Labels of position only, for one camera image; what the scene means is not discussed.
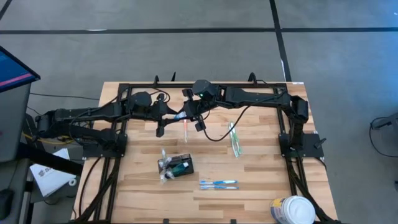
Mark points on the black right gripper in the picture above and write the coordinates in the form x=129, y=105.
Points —
x=194, y=107

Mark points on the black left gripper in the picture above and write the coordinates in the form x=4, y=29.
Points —
x=160, y=113

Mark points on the orange white toothbrush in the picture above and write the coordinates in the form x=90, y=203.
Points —
x=185, y=130

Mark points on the purple white toothbrush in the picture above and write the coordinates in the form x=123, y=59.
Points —
x=166, y=162

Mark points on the green white toothbrush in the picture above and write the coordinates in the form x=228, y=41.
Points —
x=237, y=140
x=232, y=137
x=164, y=170

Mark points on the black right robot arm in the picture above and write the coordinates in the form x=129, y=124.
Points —
x=255, y=96

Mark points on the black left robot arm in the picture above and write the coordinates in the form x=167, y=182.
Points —
x=93, y=113

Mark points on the black table clamp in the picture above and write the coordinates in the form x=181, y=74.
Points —
x=156, y=81
x=252, y=76
x=173, y=77

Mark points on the white corner sticker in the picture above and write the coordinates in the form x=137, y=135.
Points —
x=298, y=82

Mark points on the white tape roll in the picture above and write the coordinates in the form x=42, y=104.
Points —
x=70, y=182

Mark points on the black desk beam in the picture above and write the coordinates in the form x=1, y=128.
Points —
x=46, y=158

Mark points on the white printed booklet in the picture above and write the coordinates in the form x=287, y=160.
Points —
x=49, y=179

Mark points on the white lidded tub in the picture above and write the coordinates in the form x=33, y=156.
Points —
x=295, y=211

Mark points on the blue screen monitor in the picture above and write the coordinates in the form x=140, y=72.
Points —
x=12, y=71

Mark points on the black device with light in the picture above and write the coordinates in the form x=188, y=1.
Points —
x=6, y=202

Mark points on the black metal table frame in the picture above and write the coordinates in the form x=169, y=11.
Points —
x=175, y=85

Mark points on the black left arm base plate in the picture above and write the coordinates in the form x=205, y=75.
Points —
x=93, y=152

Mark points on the black frame bracket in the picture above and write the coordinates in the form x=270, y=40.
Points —
x=166, y=221

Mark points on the black table-level camera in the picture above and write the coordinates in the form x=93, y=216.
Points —
x=233, y=221

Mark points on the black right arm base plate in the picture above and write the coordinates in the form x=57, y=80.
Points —
x=314, y=152

